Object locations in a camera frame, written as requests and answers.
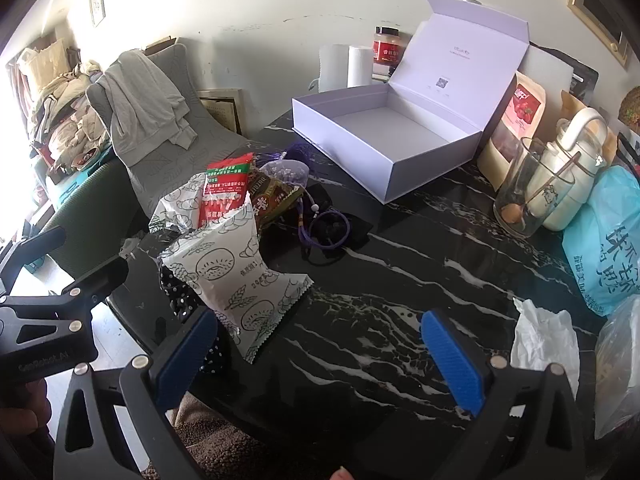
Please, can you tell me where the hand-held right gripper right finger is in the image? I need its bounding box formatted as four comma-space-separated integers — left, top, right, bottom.
350, 309, 587, 480

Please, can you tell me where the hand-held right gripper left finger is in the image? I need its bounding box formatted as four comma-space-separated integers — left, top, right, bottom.
52, 306, 221, 480

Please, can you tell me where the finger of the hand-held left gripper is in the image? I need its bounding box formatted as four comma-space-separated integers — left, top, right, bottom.
0, 255, 130, 341
0, 226, 67, 296

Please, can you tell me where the black polka dot scrunchie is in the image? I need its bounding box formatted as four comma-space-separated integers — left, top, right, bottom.
157, 265, 223, 373

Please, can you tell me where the white kiwi print snack packet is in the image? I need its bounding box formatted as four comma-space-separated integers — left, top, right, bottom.
160, 202, 313, 365

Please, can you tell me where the white leaf print snack packet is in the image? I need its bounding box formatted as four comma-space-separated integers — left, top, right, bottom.
149, 172, 211, 236

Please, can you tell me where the red snack packet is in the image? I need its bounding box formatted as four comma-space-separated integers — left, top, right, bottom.
198, 155, 253, 231

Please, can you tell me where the brown snack packet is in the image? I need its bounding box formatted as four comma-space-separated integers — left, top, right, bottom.
247, 165, 301, 228

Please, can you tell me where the black cloth pouch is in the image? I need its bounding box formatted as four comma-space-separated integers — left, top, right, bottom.
280, 185, 373, 266

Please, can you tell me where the purple brocade drawstring pouch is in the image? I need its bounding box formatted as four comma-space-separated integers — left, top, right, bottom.
259, 141, 351, 251

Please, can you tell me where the white gift box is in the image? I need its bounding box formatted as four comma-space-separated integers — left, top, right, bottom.
291, 0, 531, 205

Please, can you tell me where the dark green chair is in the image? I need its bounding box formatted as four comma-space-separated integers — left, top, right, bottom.
37, 157, 151, 281

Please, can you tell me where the brown fuzzy cloth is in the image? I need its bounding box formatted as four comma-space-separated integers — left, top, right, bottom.
142, 392, 361, 480

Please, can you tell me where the crumpled white tissue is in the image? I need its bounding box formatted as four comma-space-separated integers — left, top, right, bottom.
511, 297, 581, 398

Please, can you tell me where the pile of clothes and boxes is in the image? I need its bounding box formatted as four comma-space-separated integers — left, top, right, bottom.
15, 35, 116, 181

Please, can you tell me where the clear plastic bag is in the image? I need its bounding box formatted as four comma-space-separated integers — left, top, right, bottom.
592, 292, 640, 441

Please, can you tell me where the white garment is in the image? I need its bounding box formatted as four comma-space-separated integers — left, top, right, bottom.
97, 50, 198, 168

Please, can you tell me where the clear glass jar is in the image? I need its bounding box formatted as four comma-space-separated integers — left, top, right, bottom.
494, 136, 601, 238

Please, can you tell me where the grey chair with clothes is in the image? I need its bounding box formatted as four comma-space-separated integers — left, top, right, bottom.
86, 42, 261, 216

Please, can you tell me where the blue plastic bag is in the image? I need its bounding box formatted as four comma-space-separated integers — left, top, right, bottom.
562, 165, 640, 317

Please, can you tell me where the white kettle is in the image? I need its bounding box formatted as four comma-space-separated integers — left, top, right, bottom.
525, 107, 618, 232

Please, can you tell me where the brown cardboard box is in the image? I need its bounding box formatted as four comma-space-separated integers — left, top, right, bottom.
144, 36, 179, 57

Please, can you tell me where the red fruit print pouch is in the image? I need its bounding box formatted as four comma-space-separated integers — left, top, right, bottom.
477, 72, 548, 191

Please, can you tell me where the kraft paper bag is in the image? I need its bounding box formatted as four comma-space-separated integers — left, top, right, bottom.
560, 90, 621, 161

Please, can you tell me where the white foam board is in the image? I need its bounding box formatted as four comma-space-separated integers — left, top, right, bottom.
520, 45, 576, 111

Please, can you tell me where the black bag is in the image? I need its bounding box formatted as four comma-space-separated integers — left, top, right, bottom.
570, 62, 598, 106

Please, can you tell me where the paper towel roll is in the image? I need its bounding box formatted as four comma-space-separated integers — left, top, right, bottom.
318, 44, 375, 93

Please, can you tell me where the red label jar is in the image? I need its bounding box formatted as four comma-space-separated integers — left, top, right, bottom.
372, 26, 402, 77

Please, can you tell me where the wooden framed mirror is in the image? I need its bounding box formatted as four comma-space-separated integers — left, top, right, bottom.
567, 0, 631, 68

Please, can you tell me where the leaning picture frame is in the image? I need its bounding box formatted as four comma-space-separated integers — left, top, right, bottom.
196, 87, 244, 136

